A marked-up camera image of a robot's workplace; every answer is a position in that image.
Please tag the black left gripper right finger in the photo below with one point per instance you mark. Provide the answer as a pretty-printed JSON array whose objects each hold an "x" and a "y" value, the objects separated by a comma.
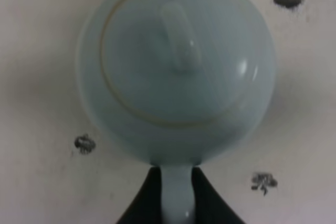
[{"x": 210, "y": 208}]

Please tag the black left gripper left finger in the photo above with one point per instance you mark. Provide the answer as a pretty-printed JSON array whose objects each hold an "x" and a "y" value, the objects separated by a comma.
[{"x": 146, "y": 206}]

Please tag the pale blue porcelain teapot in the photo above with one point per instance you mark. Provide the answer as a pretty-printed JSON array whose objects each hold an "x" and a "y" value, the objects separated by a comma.
[{"x": 176, "y": 82}]

